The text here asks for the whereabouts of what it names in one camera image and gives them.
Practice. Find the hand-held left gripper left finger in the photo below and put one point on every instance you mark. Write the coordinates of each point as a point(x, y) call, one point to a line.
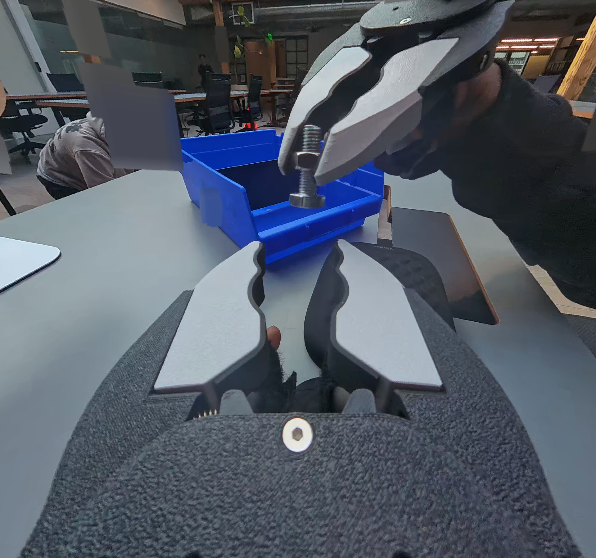
point(214, 329)

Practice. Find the silver hex bolt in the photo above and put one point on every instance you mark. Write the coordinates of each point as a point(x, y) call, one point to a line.
point(305, 183)

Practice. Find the black paned door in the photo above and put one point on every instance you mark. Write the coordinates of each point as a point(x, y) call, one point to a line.
point(295, 55)

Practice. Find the person's right forearm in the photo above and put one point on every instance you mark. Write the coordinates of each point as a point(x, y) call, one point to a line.
point(535, 157)

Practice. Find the blue plastic bin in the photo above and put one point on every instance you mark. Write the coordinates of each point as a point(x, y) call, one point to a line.
point(307, 236)

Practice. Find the green potted plant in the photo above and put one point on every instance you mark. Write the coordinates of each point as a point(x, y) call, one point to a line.
point(242, 14)

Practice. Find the silver hex nut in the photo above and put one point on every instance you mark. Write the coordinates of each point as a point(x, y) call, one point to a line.
point(307, 161)

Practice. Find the white monitor stand base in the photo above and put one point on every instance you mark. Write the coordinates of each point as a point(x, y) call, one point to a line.
point(23, 257)

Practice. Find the grey ceiling duct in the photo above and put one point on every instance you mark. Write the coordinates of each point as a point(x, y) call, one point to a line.
point(302, 12)

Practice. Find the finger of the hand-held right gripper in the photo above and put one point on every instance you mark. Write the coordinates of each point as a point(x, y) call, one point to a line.
point(316, 87)
point(391, 101)

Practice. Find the wood-edged grey table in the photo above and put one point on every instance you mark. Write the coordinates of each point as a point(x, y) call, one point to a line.
point(195, 96)

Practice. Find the black dimpled foam pad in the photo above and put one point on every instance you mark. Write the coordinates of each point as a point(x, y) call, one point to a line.
point(419, 269)

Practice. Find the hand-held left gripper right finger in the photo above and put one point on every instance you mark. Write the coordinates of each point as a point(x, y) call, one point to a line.
point(386, 334)

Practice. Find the black office chair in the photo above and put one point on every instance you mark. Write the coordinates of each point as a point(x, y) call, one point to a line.
point(219, 97)
point(146, 77)
point(23, 122)
point(255, 94)

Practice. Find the person's right hand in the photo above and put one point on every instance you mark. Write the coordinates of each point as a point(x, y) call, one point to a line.
point(470, 101)

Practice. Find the wooden pillar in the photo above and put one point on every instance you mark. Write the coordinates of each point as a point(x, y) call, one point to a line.
point(579, 64)
point(219, 13)

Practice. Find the person's left hand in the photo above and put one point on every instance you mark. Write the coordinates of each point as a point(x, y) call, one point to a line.
point(274, 381)

